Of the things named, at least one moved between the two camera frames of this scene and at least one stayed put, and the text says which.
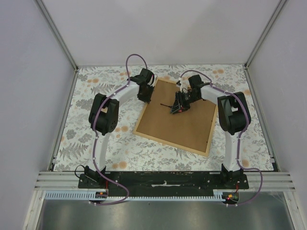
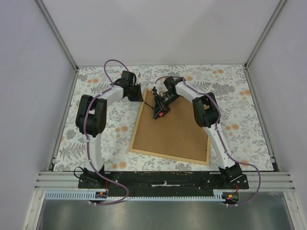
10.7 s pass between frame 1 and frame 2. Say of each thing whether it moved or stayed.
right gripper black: moved
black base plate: stayed
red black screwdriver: moved
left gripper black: moved
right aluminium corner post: stayed
